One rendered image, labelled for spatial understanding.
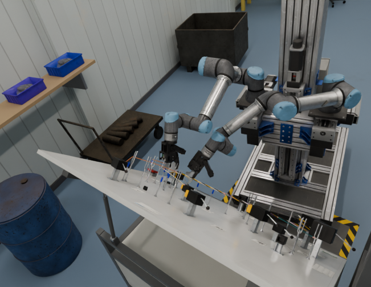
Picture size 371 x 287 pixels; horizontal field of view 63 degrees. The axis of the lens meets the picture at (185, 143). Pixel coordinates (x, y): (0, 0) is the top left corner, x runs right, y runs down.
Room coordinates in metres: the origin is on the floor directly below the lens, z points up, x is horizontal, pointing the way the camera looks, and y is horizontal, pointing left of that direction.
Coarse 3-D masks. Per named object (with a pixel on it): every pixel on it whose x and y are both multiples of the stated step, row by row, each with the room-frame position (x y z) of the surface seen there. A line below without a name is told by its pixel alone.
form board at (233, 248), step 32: (64, 160) 1.01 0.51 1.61; (128, 192) 0.78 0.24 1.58; (160, 192) 0.94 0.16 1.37; (160, 224) 0.56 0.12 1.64; (192, 224) 0.61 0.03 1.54; (224, 224) 0.72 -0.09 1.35; (224, 256) 0.42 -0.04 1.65; (256, 256) 0.47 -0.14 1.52; (288, 256) 0.54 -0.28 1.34; (320, 256) 0.64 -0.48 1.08
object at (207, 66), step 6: (204, 60) 1.68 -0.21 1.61; (210, 60) 1.66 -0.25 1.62; (216, 60) 1.64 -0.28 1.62; (198, 66) 1.69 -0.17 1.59; (204, 66) 1.66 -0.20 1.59; (210, 66) 1.63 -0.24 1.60; (216, 66) 1.61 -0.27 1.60; (234, 66) 1.93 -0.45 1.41; (198, 72) 1.69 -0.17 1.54; (204, 72) 1.65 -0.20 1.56; (210, 72) 1.62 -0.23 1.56; (216, 72) 1.60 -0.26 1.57; (240, 72) 1.88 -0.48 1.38; (216, 78) 1.70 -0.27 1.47; (234, 78) 1.85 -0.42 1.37; (240, 78) 1.87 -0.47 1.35
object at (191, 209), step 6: (192, 192) 0.76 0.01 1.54; (198, 192) 0.77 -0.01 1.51; (186, 198) 0.75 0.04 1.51; (192, 198) 0.74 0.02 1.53; (198, 198) 0.73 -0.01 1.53; (204, 198) 0.73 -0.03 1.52; (192, 204) 0.73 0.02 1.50; (198, 204) 0.72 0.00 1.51; (192, 210) 0.71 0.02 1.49; (192, 216) 0.70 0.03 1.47
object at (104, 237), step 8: (96, 232) 1.08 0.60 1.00; (104, 232) 1.07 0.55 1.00; (104, 240) 1.04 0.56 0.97; (112, 248) 1.08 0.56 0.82; (120, 248) 0.95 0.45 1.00; (128, 248) 0.94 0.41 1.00; (128, 256) 0.89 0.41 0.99; (136, 256) 0.88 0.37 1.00; (144, 264) 0.83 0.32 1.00; (152, 264) 0.82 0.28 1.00; (152, 272) 0.78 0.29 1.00; (160, 272) 0.77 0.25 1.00; (160, 280) 0.74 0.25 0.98; (168, 280) 0.72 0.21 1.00
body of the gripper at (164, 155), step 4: (164, 140) 1.31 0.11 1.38; (164, 144) 1.27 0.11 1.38; (168, 144) 1.27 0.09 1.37; (172, 144) 1.29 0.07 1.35; (164, 148) 1.27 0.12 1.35; (168, 148) 1.27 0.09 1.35; (172, 148) 1.28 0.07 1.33; (160, 152) 1.29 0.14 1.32; (164, 152) 1.25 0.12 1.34; (168, 152) 1.26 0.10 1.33; (172, 152) 1.26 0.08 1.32; (176, 152) 1.27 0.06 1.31; (164, 156) 1.25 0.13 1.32; (168, 156) 1.23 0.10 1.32; (172, 156) 1.25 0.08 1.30; (176, 156) 1.26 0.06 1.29; (168, 160) 1.23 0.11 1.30; (172, 160) 1.24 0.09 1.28
